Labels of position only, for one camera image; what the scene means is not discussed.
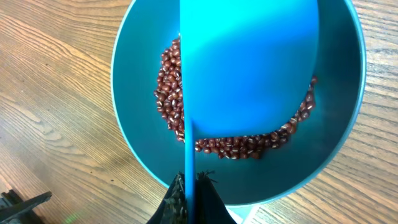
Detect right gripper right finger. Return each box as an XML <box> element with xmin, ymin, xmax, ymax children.
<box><xmin>195</xmin><ymin>171</ymin><xmax>236</xmax><ymax>224</ymax></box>

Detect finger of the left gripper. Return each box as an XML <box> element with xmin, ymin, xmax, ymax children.
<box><xmin>1</xmin><ymin>190</ymin><xmax>52</xmax><ymax>224</ymax></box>

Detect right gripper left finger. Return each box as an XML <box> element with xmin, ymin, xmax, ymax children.
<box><xmin>147</xmin><ymin>172</ymin><xmax>187</xmax><ymax>224</ymax></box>

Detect blue plastic measuring scoop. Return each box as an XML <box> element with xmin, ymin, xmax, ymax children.
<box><xmin>180</xmin><ymin>0</ymin><xmax>319</xmax><ymax>223</ymax></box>

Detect white digital kitchen scale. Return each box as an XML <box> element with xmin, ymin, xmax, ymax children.
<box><xmin>226</xmin><ymin>205</ymin><xmax>260</xmax><ymax>224</ymax></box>

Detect red beans in bowl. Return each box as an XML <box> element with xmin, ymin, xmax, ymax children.
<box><xmin>154</xmin><ymin>37</ymin><xmax>318</xmax><ymax>160</ymax></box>

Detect teal round bowl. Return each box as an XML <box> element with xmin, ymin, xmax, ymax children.
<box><xmin>111</xmin><ymin>0</ymin><xmax>366</xmax><ymax>207</ymax></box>

